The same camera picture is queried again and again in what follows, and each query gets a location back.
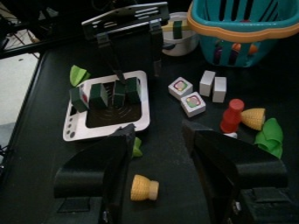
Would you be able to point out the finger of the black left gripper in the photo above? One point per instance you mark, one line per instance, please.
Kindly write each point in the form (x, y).
(110, 55)
(156, 46)

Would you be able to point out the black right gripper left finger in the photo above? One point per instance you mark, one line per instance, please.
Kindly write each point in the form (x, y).
(93, 169)

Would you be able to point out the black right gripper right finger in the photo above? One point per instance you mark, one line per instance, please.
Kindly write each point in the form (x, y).
(237, 166)

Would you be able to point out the yellow sushi green band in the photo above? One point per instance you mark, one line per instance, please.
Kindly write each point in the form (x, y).
(177, 29)

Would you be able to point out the white sushi roll block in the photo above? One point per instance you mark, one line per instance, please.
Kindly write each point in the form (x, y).
(180, 87)
(193, 103)

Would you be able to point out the green sushi piece red-white face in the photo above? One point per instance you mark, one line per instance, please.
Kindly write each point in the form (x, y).
(78, 100)

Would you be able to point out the white toy pot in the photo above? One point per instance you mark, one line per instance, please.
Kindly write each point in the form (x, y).
(182, 46)

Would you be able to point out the green toy leaf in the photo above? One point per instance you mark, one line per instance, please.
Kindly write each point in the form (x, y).
(78, 75)
(136, 148)

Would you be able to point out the white toy stove tray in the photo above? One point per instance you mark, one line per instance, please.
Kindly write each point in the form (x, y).
(112, 129)

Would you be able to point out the toy corn with green husk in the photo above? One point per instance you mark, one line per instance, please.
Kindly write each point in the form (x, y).
(264, 128)

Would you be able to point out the purple toy vegetable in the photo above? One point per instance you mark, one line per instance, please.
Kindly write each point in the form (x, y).
(217, 55)

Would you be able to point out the red toy ketchup bottle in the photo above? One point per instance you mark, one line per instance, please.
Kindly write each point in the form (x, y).
(231, 116)

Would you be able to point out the plain white block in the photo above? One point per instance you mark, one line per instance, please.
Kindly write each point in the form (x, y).
(218, 89)
(206, 83)

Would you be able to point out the orange toy fruit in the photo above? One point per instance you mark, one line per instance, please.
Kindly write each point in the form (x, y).
(244, 48)

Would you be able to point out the teal basket orange rim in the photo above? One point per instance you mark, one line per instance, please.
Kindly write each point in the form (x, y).
(248, 29)

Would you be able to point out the black metal frame bar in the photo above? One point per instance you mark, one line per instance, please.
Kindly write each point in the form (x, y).
(38, 45)

